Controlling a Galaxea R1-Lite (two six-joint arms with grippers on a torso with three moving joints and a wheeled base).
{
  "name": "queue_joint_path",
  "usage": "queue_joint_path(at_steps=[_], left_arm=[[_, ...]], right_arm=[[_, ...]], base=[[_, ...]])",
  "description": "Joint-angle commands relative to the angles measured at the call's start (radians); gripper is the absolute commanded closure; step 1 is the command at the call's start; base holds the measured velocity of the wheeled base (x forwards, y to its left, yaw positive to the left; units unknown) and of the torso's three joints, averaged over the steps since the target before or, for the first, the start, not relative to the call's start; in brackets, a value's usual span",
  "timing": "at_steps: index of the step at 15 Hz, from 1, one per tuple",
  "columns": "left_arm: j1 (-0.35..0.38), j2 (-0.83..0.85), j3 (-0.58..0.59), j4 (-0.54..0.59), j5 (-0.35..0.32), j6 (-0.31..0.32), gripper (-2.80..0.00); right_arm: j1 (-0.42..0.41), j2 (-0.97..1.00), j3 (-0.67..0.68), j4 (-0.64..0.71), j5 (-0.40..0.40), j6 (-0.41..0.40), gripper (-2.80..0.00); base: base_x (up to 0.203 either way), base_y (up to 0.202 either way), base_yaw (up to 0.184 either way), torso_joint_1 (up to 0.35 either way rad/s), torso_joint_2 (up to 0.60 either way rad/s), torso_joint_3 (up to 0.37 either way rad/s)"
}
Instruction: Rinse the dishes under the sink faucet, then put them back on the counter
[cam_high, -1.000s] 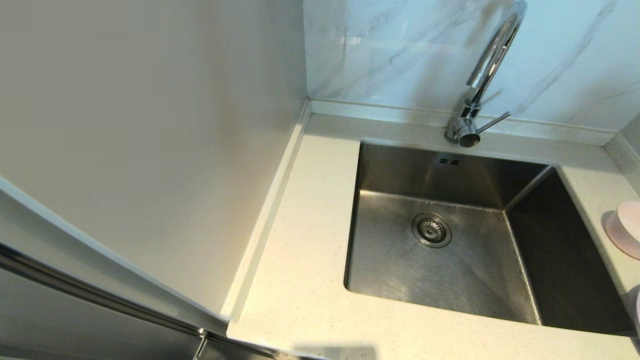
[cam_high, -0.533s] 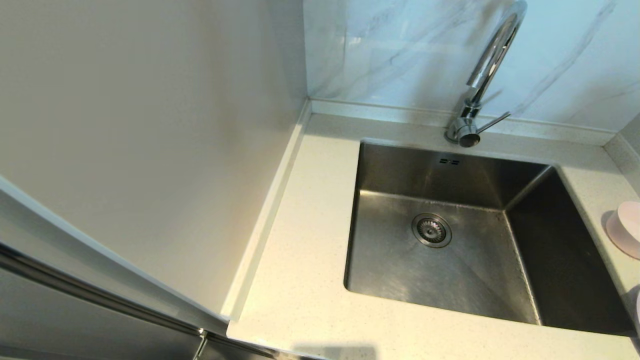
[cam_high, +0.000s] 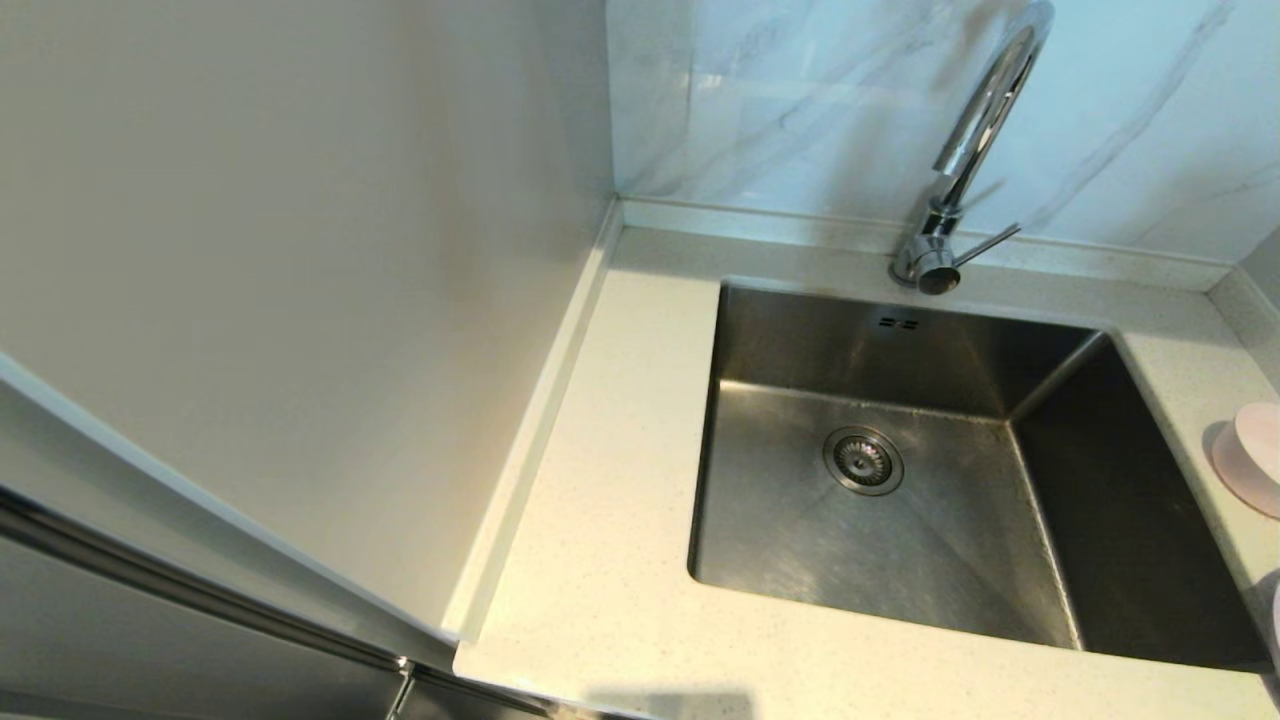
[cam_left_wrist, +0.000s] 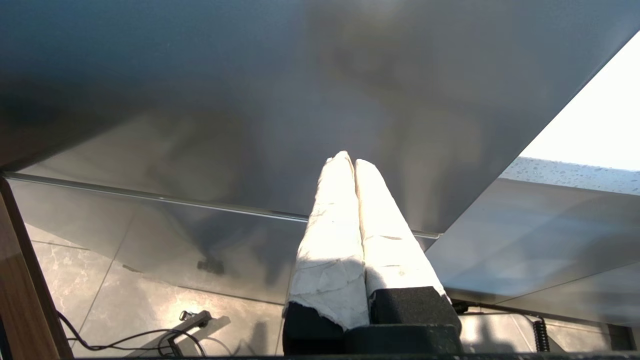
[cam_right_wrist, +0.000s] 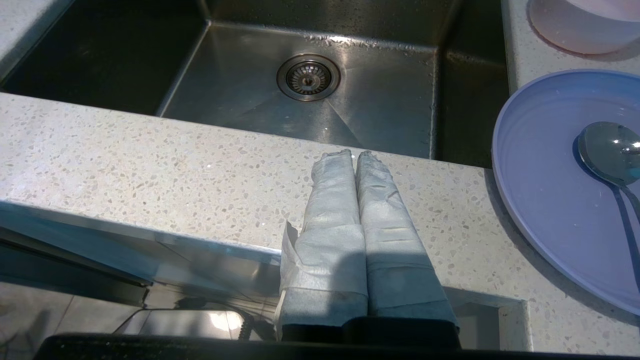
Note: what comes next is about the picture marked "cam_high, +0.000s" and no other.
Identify chrome gooseneck faucet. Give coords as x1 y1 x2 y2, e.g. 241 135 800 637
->
890 0 1056 296

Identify grey steel appliance front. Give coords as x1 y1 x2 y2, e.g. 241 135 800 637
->
0 485 561 720

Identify pink bowl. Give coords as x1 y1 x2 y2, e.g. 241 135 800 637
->
1211 402 1280 519

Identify stainless steel sink basin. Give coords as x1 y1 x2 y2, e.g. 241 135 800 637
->
687 282 1269 673

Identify white cabinet side panel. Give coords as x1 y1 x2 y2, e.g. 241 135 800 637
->
0 0 623 673

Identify round metal drain strainer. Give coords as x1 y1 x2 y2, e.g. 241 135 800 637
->
823 426 905 497

